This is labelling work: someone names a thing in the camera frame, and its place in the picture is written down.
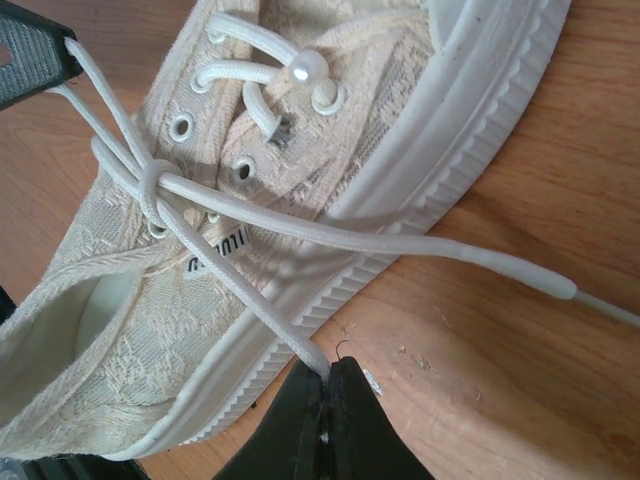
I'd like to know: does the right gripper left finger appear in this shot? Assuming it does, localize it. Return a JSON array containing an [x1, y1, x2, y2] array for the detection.
[[216, 362, 322, 480]]

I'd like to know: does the white shoelace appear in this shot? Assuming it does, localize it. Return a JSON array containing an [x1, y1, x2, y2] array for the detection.
[[55, 37, 639, 378]]

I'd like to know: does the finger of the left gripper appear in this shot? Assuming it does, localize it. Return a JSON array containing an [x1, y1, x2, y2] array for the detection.
[[1, 1, 83, 110]]

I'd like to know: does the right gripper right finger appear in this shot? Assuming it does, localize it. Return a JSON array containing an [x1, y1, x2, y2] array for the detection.
[[328, 357, 433, 480]]

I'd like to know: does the white lace sneaker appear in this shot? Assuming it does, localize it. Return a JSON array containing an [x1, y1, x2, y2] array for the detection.
[[1, 1, 569, 460]]

